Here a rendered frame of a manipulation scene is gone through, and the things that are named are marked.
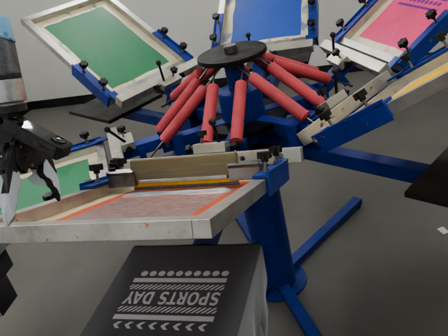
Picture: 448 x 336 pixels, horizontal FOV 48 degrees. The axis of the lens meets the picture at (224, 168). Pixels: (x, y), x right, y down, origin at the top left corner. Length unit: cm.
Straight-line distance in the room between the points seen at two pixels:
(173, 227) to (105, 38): 220
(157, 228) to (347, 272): 202
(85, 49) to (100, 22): 27
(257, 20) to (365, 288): 162
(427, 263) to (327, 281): 54
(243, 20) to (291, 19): 30
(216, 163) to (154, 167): 21
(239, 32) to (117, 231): 220
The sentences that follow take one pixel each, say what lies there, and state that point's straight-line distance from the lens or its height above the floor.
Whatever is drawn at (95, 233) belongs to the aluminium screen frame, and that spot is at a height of 138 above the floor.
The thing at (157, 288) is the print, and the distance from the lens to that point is 156.
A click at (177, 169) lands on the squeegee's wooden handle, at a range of 160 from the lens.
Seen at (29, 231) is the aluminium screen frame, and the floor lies 139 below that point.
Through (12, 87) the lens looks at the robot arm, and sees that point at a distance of 94.
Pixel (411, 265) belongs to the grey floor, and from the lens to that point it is 295.
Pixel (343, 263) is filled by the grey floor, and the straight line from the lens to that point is 297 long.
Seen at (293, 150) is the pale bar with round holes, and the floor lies 113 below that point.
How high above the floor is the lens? 191
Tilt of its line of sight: 28 degrees down
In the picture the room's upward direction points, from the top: 13 degrees counter-clockwise
